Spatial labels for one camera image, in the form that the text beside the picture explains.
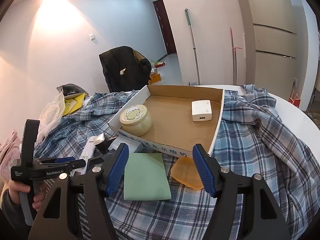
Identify shallow cardboard box tray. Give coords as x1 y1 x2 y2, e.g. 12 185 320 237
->
108 85 225 158

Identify chair with black jacket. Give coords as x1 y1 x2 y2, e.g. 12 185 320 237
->
99 46 152 92

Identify grey bag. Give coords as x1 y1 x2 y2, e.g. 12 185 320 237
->
56 83 88 99

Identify small black silver box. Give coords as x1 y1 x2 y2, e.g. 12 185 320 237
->
93 133 113 154

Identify beige refrigerator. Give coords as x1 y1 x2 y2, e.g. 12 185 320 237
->
248 0 298 100

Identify silver mop handle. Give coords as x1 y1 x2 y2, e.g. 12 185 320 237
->
184 8 201 85

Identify black square display frame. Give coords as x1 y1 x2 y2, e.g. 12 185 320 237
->
86 149 116 172

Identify round cream cartoon tin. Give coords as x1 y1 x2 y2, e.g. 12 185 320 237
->
119 105 152 137

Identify yellow package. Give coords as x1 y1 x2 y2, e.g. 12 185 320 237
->
62 93 86 116

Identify white square charger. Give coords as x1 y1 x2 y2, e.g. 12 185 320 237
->
191 100 212 122

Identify pink cloth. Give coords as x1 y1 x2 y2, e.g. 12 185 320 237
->
1 130 22 181

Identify white plastic bag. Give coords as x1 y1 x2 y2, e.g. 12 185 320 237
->
35 91 65 146

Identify green card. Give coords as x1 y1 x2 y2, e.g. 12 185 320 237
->
124 153 171 201

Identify orange box on floor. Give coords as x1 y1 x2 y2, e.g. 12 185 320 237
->
149 73 161 85

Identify white wall switch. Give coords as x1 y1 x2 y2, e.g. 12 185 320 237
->
89 34 96 41

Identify grey lighter case box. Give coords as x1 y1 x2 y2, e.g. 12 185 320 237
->
108 135 145 156

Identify dark red door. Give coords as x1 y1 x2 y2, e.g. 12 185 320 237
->
153 0 177 55

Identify white remote control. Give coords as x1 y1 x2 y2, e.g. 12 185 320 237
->
78 136 97 174

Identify person's left hand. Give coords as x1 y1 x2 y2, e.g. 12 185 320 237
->
8 180 47 211

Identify red cardboard box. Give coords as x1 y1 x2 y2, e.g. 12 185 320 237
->
289 89 301 108

